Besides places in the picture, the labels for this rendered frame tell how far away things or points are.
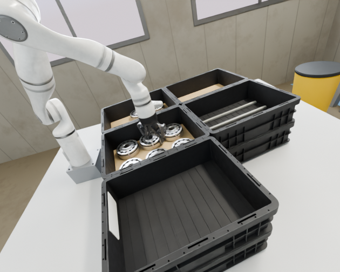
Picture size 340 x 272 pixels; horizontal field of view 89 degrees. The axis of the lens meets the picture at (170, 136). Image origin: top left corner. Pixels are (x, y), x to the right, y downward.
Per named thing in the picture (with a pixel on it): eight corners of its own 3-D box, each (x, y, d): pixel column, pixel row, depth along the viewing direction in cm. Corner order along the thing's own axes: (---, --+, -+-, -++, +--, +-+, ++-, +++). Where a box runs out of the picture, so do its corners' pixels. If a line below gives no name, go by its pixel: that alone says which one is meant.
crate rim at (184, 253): (107, 300, 33) (101, 297, 31) (104, 184, 57) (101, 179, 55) (281, 211, 38) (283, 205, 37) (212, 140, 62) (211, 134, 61)
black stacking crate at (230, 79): (184, 123, 92) (180, 104, 85) (167, 103, 116) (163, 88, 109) (248, 99, 98) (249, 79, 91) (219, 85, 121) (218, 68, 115)
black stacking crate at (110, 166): (116, 200, 62) (102, 180, 56) (111, 152, 86) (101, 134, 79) (213, 158, 68) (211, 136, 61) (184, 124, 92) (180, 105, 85)
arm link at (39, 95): (9, 68, 53) (42, 60, 58) (33, 115, 75) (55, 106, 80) (27, 90, 52) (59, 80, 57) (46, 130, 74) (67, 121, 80)
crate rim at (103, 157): (104, 184, 57) (101, 179, 55) (103, 137, 81) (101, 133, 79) (212, 140, 62) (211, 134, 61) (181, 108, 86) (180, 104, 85)
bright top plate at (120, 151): (117, 158, 74) (117, 157, 74) (115, 145, 82) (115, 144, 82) (140, 149, 75) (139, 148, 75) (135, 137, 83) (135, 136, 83)
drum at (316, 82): (335, 122, 179) (358, 65, 146) (305, 134, 176) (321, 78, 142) (303, 108, 209) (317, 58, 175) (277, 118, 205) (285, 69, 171)
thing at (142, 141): (142, 149, 75) (141, 148, 75) (137, 137, 83) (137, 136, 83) (163, 140, 77) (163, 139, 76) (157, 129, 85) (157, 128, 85)
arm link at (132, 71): (144, 87, 60) (107, 71, 50) (132, 84, 66) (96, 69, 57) (151, 67, 59) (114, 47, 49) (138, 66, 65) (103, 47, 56)
